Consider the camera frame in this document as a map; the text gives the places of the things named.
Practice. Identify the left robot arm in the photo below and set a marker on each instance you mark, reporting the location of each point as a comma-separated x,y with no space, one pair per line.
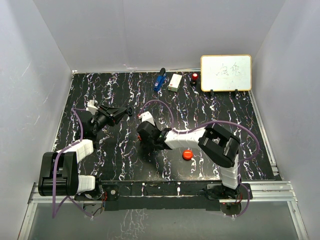
59,170

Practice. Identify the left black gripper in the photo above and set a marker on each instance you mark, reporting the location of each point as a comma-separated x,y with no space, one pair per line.
114,115

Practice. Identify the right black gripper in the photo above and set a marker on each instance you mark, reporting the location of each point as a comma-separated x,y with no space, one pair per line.
146,142

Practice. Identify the aluminium frame rail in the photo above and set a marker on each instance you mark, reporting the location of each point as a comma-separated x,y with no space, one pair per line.
271,214

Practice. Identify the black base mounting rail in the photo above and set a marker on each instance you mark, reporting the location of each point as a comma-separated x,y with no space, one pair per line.
169,195

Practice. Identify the blue stapler tool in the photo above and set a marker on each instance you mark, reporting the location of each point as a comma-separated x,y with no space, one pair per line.
160,79

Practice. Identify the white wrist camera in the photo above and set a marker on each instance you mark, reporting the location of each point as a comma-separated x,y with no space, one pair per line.
91,107
146,117

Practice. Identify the red round case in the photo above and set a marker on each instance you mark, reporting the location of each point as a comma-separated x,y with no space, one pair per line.
187,155

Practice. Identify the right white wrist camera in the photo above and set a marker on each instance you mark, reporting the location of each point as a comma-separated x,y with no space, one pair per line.
146,117

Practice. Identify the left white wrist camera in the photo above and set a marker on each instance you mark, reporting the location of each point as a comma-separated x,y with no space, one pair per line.
91,107

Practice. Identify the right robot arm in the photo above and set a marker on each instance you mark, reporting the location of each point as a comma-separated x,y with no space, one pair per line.
217,143

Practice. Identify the white rectangular box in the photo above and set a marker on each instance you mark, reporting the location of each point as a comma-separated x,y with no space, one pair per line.
174,83

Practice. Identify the red cap black bottle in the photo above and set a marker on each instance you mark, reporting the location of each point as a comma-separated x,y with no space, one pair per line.
194,78

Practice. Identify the white dry-erase board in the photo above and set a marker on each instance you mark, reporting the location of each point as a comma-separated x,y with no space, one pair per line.
226,73

